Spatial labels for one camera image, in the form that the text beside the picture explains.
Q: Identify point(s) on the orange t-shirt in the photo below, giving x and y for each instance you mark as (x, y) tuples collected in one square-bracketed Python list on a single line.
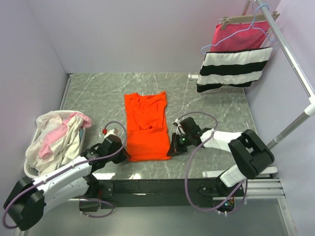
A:
[(147, 131)]

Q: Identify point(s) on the white laundry basket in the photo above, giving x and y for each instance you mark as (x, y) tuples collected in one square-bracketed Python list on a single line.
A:
[(56, 147)]

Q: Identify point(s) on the black white striped cloth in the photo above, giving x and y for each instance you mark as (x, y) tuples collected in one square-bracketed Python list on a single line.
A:
[(235, 68)]

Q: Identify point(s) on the cream and pink clothes pile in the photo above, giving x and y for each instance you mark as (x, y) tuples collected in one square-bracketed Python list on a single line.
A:
[(59, 137)]

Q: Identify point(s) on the silver clothes rack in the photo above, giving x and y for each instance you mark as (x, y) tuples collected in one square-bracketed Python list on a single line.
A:
[(278, 97)]

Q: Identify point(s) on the aluminium rail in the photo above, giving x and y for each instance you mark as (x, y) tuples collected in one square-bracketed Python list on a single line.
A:
[(265, 189)]

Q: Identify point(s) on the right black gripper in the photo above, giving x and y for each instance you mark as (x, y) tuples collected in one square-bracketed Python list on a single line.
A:
[(175, 148)]

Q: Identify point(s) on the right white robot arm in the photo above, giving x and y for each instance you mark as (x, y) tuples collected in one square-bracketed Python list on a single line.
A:
[(251, 155)]

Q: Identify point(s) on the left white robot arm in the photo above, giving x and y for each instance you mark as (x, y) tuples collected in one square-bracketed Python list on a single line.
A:
[(30, 198)]

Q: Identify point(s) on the pink towel on hanger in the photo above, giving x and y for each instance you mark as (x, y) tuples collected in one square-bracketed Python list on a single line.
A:
[(238, 37)]

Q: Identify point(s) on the wooden clip hanger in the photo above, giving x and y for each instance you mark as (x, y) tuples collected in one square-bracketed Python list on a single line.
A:
[(240, 20)]

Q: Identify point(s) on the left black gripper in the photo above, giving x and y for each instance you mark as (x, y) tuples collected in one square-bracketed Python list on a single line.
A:
[(124, 156)]

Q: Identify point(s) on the black base beam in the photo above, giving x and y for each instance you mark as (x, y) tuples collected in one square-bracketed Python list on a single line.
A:
[(158, 192)]

